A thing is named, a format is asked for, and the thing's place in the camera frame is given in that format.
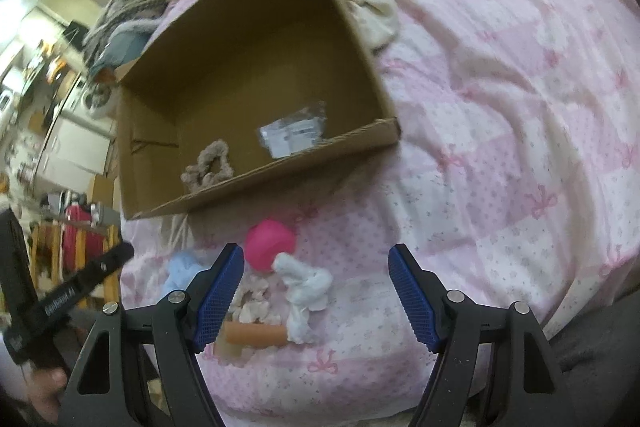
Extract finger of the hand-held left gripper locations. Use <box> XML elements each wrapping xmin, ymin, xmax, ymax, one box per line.
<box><xmin>40</xmin><ymin>242</ymin><xmax>136</xmax><ymax>323</ymax></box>

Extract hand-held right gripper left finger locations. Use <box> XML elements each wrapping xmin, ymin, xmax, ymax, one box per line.
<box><xmin>59</xmin><ymin>243</ymin><xmax>246</xmax><ymax>427</ymax></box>

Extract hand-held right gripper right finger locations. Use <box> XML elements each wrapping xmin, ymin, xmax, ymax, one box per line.
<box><xmin>388</xmin><ymin>243</ymin><xmax>566</xmax><ymax>427</ymax></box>

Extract white paper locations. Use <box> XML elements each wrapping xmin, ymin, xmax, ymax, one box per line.
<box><xmin>231</xmin><ymin>276</ymin><xmax>275</xmax><ymax>324</ymax></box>
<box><xmin>272</xmin><ymin>252</ymin><xmax>334</xmax><ymax>344</ymax></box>

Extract orange cylinder toy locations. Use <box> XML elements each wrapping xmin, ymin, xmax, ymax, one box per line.
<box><xmin>222</xmin><ymin>322</ymin><xmax>290</xmax><ymax>350</ymax></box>

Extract light blue plush toy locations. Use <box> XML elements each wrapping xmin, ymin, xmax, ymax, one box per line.
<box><xmin>161</xmin><ymin>249</ymin><xmax>211</xmax><ymax>303</ymax></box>

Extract pink rubber toy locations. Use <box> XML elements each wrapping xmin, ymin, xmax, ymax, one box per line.
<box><xmin>245</xmin><ymin>218</ymin><xmax>297</xmax><ymax>273</ymax></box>

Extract beige fluffy scrunchie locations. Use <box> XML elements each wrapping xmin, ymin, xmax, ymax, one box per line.
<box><xmin>181</xmin><ymin>138</ymin><xmax>232</xmax><ymax>194</ymax></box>

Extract cardboard box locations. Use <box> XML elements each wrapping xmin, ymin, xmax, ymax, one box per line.
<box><xmin>114</xmin><ymin>0</ymin><xmax>402</xmax><ymax>222</ymax></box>

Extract person's left hand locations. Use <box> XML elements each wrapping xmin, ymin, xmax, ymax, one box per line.
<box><xmin>27</xmin><ymin>367</ymin><xmax>68</xmax><ymax>423</ymax></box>

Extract red bag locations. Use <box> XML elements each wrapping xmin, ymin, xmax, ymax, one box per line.
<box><xmin>62</xmin><ymin>202</ymin><xmax>108</xmax><ymax>278</ymax></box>

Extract yellow wooden chair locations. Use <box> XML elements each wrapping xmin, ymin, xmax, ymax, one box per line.
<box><xmin>30</xmin><ymin>217</ymin><xmax>121</xmax><ymax>308</ymax></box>

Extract white kitchen cabinets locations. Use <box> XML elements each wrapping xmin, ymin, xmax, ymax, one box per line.
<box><xmin>40</xmin><ymin>72</ymin><xmax>116</xmax><ymax>178</ymax></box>

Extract clear plastic packet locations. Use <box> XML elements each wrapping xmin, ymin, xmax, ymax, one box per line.
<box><xmin>257</xmin><ymin>102</ymin><xmax>326</xmax><ymax>159</ymax></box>

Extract person's grey trouser leg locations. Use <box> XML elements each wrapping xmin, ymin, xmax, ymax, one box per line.
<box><xmin>542</xmin><ymin>307</ymin><xmax>640</xmax><ymax>427</ymax></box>

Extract pink patterned quilt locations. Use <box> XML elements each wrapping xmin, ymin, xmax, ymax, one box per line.
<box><xmin>117</xmin><ymin>0</ymin><xmax>640</xmax><ymax>423</ymax></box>

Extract brown patterned knit blanket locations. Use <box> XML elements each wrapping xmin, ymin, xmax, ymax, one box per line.
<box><xmin>82</xmin><ymin>0</ymin><xmax>208</xmax><ymax>75</ymax></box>

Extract cream ribbed cloth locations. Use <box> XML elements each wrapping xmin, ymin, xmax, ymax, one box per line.
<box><xmin>331</xmin><ymin>0</ymin><xmax>401</xmax><ymax>52</ymax></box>

